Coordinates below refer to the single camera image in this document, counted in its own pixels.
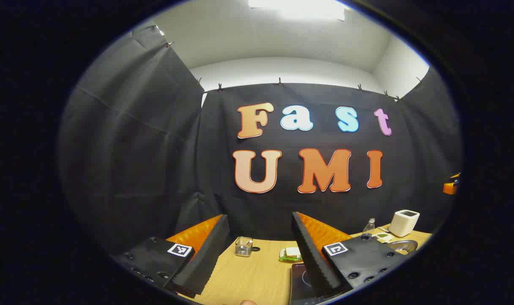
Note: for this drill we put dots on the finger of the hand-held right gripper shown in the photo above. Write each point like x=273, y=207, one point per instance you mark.
x=450, y=187

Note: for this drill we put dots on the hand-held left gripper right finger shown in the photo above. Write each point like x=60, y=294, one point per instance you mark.
x=314, y=262

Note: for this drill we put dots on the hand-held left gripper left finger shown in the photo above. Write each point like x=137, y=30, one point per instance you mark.
x=206, y=262

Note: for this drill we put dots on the black induction cooktop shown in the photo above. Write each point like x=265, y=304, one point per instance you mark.
x=299, y=284

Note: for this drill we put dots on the sandwich with green lettuce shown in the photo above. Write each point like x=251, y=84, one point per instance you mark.
x=291, y=253

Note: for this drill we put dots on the small glass jar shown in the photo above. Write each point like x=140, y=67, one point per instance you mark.
x=243, y=247

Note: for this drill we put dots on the white toaster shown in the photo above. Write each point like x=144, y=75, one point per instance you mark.
x=404, y=223

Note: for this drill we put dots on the clear plastic water bottle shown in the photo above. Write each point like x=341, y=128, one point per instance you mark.
x=368, y=231

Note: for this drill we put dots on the white divided tray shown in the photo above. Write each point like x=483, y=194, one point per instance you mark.
x=384, y=238

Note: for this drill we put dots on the black backdrop cloth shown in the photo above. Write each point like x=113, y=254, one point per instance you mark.
x=155, y=148

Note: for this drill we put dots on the row of black cloth clips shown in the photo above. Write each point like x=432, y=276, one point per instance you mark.
x=279, y=80

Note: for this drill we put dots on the ceiling light panel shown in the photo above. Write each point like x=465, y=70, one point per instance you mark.
x=299, y=8

